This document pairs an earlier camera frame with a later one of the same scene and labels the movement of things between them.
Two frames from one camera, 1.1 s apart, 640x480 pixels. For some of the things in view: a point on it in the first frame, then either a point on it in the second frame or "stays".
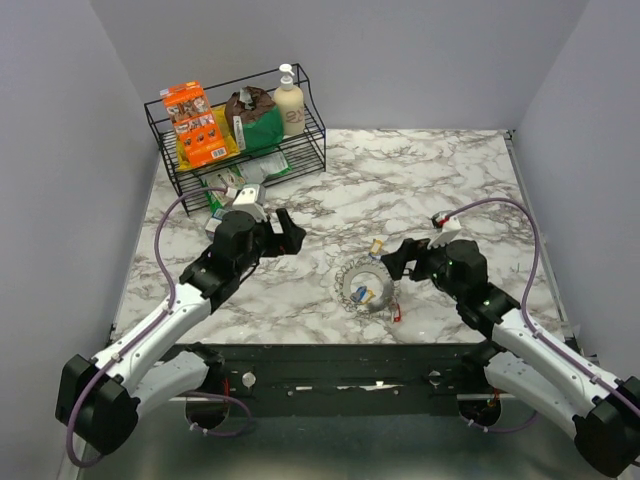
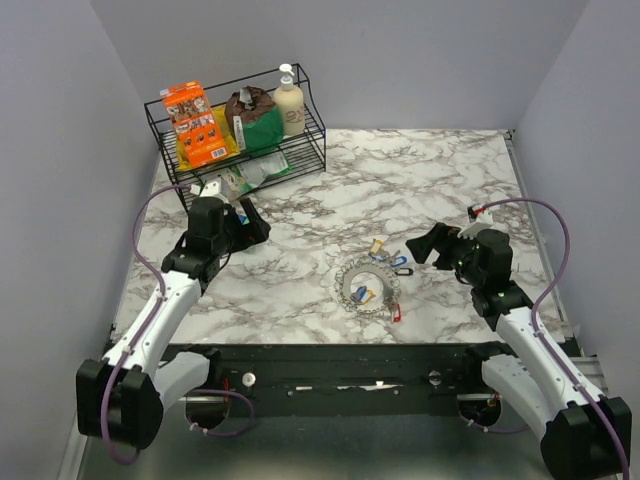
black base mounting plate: (344, 380) stays
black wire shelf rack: (225, 144) stays
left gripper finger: (288, 225) -> (251, 212)
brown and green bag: (254, 120) stays
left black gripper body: (268, 243) -> (235, 234)
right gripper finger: (396, 261) -> (421, 247)
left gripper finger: (293, 236) -> (258, 232)
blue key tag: (359, 294) stays
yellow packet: (222, 119) stays
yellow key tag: (376, 246) stays
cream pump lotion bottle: (290, 100) stays
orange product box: (195, 123) stays
